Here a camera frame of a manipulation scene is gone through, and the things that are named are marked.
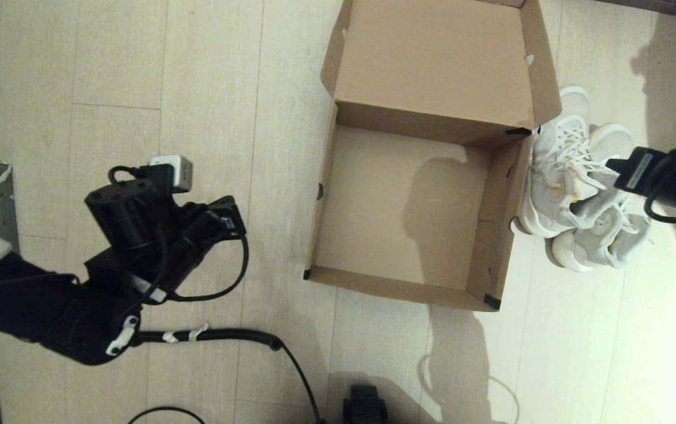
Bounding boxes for white laced sneaker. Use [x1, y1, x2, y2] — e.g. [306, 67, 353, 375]
[511, 85, 601, 239]
[545, 122, 652, 273]

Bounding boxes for brown cardboard shoe box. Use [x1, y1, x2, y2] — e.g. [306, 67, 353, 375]
[304, 0, 562, 312]

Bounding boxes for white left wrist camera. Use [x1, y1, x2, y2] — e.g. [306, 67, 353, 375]
[150, 154, 193, 193]

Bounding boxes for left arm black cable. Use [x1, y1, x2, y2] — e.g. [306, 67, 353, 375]
[108, 166, 250, 302]

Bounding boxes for black coiled cable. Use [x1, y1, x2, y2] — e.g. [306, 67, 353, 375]
[137, 323, 327, 424]

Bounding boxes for thin black cable loop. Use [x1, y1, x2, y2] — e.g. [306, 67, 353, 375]
[128, 406, 206, 424]

